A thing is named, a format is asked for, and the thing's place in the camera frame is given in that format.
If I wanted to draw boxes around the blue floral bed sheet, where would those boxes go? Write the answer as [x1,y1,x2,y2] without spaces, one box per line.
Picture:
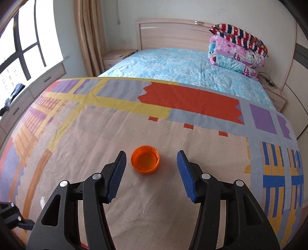
[99,48,276,111]

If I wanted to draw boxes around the orange bottle cap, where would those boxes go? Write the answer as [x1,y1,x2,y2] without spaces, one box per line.
[131,146,160,174]

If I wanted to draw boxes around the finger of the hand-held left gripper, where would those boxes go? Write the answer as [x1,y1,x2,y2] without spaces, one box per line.
[0,202,34,230]

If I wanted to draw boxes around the dark framed window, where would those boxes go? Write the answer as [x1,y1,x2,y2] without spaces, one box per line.
[0,0,64,104]

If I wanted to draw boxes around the beige curtain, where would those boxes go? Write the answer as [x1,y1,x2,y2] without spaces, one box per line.
[73,0,107,77]

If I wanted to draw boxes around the window seat drawer cabinet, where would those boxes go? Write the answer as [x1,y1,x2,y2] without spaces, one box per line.
[0,64,66,137]

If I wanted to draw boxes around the black cables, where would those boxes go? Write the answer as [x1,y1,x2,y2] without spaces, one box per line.
[258,72,277,90]

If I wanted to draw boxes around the wooden nightstand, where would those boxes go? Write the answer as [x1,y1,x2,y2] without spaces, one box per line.
[102,50,137,73]
[259,72,287,112]

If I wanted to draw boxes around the dark cloth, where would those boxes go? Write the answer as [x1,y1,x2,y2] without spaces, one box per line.
[0,83,24,116]

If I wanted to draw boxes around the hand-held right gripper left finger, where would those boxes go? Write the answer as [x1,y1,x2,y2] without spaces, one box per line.
[26,151,127,250]

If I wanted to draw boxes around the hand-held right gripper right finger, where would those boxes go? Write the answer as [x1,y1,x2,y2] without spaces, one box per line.
[177,150,281,250]

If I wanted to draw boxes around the pink folded quilt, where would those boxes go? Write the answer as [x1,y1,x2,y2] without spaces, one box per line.
[208,35,266,78]

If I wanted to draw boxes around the white wardrobe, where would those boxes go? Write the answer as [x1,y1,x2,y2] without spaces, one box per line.
[280,24,308,141]

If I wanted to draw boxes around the colourful patterned blanket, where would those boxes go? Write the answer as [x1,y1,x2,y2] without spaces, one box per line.
[0,77,304,250]

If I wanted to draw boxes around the striped folded quilt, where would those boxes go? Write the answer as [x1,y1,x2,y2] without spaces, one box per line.
[209,23,268,58]

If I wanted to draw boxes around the wooden headboard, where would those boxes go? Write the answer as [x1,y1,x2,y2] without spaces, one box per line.
[135,19,296,90]

